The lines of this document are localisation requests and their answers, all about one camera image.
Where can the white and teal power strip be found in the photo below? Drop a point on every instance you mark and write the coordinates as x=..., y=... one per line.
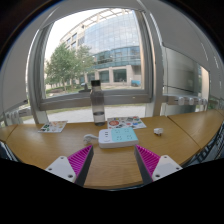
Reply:
x=118, y=137

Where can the large colourful sticker sheet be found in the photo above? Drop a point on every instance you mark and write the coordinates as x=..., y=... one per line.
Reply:
x=126, y=122

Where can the dark chair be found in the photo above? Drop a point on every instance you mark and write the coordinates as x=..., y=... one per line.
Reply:
x=210, y=146
x=6, y=151

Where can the clear bottle with black cap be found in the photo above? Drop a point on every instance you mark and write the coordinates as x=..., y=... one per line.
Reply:
x=97, y=103

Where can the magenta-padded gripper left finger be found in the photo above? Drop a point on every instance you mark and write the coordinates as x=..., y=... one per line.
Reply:
x=63, y=167

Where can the glass office building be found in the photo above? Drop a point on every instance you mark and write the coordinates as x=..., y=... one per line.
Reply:
x=113, y=40

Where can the green tree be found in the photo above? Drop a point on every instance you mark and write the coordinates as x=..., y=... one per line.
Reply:
x=66, y=65

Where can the small white charger block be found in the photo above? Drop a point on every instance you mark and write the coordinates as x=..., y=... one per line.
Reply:
x=158, y=131

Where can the white rail with round knobs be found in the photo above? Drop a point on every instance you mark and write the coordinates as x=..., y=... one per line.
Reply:
x=15, y=115
x=186, y=100

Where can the grey window frame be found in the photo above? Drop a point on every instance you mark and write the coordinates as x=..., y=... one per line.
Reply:
x=116, y=96

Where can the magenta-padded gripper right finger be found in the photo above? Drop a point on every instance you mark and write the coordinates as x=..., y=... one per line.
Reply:
x=164, y=166

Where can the small colourful sticker sheet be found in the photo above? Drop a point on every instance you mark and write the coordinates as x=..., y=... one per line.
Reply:
x=52, y=126

